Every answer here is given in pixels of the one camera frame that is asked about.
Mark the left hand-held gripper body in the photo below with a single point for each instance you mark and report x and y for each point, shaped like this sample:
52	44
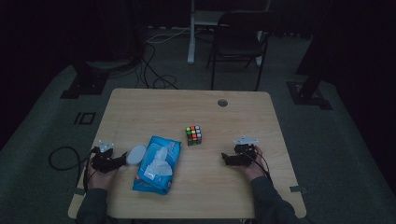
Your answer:
104	158

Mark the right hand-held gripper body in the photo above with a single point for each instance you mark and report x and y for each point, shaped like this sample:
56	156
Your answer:
244	154

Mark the multicoloured puzzle cube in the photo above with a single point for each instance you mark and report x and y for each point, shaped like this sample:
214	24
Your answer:
194	136

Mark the white wet wipe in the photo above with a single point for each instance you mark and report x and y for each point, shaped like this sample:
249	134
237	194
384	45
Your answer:
162	157

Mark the blue wet wipes pack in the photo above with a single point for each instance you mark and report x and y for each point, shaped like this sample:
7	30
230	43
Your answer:
169	149

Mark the person's right hand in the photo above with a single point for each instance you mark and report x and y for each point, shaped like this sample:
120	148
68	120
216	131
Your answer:
253	171

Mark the person's left hand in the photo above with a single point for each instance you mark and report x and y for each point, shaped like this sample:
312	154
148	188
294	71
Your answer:
99	180

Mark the grey tape piece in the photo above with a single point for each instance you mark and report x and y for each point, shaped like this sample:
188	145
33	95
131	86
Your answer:
298	188
79	191

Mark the black stand base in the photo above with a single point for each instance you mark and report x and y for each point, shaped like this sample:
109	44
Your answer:
306	95
85	84

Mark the grey round floor base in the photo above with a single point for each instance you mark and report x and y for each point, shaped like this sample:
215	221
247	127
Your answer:
107	64

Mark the black folding chair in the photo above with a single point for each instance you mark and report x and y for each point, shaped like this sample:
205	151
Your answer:
239	46

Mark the white desk frame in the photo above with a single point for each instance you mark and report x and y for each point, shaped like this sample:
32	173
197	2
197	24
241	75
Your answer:
191	46

